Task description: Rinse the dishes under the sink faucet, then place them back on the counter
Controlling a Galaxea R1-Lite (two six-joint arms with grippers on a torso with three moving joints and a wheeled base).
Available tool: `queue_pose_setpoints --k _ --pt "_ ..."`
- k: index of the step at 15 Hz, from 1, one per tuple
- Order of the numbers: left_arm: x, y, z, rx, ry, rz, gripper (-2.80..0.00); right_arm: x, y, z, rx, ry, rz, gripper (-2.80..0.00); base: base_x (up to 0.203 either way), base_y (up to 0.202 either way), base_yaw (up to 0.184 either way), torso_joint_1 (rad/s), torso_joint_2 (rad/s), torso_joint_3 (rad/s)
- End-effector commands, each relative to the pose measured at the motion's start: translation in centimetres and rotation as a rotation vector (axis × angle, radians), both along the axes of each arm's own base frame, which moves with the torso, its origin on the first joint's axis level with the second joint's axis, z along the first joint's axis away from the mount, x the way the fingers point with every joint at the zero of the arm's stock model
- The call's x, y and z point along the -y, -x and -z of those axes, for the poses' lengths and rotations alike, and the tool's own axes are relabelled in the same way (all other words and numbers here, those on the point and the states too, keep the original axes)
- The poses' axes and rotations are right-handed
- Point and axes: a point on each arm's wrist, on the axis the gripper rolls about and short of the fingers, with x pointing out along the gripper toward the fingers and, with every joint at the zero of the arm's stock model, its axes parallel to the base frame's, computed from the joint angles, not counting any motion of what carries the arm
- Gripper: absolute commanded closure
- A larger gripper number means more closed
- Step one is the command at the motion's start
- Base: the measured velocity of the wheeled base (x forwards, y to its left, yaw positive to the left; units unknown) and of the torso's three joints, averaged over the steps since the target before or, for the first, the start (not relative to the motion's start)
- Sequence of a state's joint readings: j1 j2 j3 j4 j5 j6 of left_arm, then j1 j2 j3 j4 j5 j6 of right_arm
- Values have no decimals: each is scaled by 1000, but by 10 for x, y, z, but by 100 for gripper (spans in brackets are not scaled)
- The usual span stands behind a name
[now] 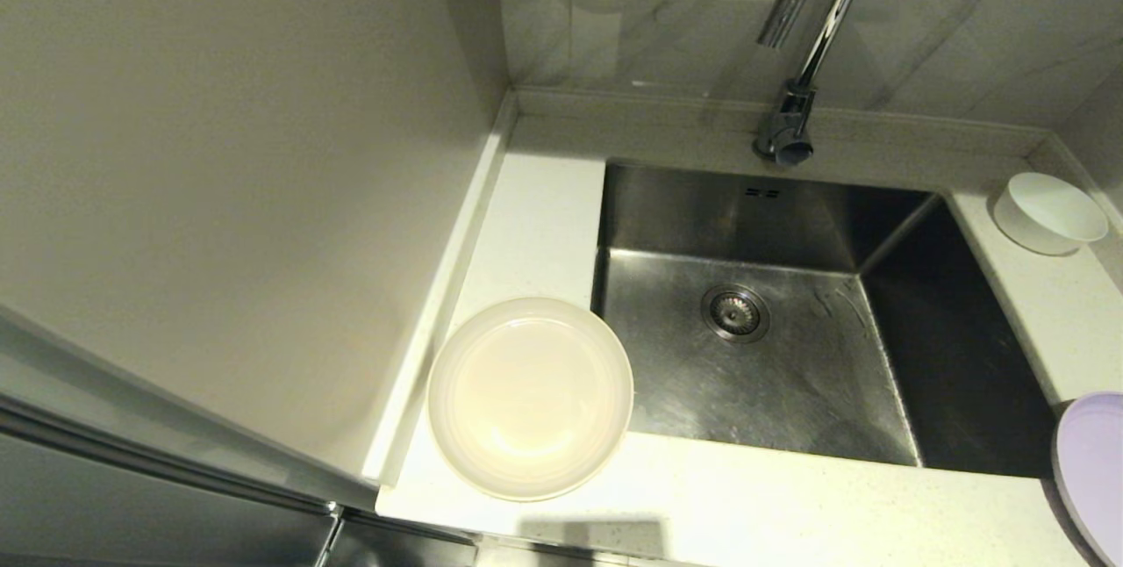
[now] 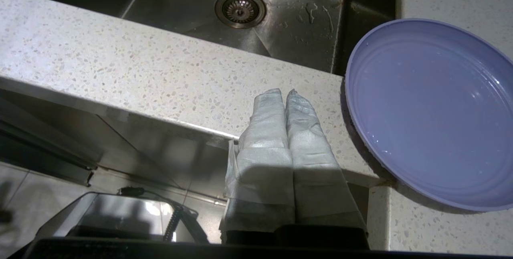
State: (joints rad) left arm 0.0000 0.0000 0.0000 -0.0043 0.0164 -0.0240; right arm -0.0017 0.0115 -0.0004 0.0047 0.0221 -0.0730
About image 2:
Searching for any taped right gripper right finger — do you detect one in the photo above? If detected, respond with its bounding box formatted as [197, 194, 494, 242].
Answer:
[285, 89, 369, 240]

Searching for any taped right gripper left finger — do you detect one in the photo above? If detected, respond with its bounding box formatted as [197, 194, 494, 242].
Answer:
[220, 88, 295, 244]

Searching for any purple round plate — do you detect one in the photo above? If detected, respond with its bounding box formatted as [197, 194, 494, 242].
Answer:
[344, 18, 513, 212]

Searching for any grey robot base cover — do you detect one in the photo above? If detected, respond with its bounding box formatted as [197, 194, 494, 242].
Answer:
[35, 192, 210, 244]

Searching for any stainless steel sink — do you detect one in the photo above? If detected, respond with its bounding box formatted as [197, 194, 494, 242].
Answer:
[0, 0, 398, 77]

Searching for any beige base cabinet front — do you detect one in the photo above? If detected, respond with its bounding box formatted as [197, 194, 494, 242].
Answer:
[95, 111, 392, 251]

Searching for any round metal drain strainer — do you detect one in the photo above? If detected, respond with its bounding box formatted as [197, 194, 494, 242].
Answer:
[214, 0, 267, 30]

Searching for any grey cabinet door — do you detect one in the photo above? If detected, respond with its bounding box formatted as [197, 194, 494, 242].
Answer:
[0, 89, 105, 187]

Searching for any black coiled cable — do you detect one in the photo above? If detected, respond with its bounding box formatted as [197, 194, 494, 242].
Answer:
[116, 187, 209, 244]

